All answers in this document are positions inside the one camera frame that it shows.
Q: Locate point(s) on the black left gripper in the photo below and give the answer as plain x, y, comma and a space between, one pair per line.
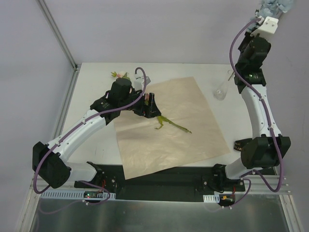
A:
144, 109

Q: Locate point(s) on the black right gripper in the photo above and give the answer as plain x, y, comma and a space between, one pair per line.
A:
247, 35

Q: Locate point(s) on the peach wrapping paper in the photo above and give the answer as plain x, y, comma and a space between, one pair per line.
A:
146, 146

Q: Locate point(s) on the pink flowers green leaves bunch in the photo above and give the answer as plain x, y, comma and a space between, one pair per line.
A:
160, 119

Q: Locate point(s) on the blue artificial flower stem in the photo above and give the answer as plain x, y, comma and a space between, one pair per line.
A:
273, 8

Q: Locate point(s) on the black printed ribbon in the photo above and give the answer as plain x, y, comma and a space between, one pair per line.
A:
240, 144

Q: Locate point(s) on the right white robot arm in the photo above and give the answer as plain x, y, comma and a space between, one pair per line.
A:
262, 154

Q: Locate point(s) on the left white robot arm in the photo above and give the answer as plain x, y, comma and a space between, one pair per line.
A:
50, 160

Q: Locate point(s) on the clear glass vase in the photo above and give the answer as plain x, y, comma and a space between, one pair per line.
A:
221, 91

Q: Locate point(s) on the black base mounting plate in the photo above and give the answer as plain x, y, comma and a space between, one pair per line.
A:
178, 184

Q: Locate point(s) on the left aluminium frame post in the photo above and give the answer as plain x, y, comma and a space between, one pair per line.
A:
57, 33

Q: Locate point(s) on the left white cable duct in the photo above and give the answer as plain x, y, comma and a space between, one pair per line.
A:
77, 195

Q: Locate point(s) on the white cable duct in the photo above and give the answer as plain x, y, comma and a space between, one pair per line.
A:
77, 195
215, 198

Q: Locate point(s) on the right white cable duct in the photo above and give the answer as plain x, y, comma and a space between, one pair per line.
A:
215, 198

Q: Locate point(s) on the front aluminium rail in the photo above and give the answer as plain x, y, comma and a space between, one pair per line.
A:
258, 186

